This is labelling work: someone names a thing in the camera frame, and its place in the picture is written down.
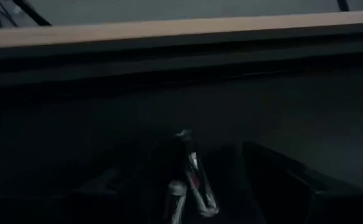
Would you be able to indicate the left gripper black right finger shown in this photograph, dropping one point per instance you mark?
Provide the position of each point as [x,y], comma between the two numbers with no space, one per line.
[293,193]

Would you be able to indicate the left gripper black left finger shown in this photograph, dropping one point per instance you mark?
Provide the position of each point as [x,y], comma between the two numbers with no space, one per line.
[131,193]

